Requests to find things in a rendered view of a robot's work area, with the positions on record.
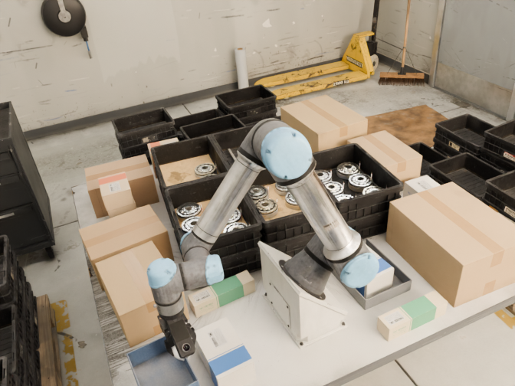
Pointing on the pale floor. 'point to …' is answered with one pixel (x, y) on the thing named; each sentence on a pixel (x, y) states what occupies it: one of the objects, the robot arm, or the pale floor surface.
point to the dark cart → (21, 191)
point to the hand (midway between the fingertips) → (185, 358)
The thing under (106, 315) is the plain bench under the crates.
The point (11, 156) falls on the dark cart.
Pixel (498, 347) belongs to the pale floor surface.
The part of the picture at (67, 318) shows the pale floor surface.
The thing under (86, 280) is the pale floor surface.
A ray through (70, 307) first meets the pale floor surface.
